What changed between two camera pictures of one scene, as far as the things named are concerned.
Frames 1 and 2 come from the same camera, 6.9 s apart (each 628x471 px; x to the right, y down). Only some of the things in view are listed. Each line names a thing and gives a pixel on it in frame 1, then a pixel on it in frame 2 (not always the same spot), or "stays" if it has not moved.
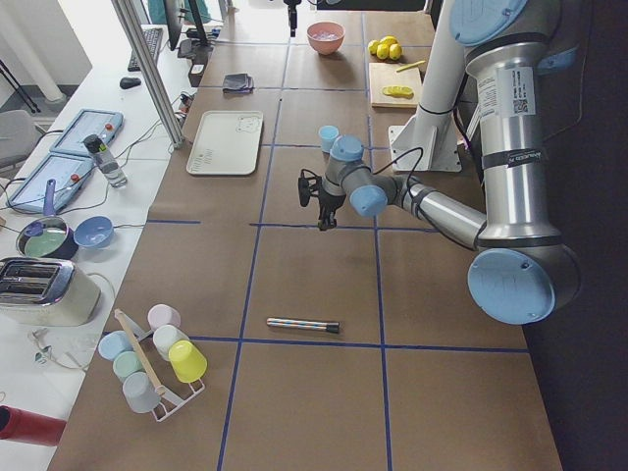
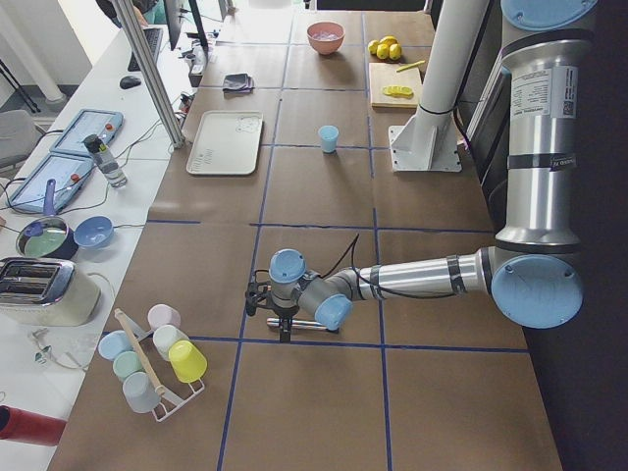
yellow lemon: [389, 39] stays
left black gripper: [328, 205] → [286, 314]
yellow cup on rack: [187, 361] stays
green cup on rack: [127, 363] stays
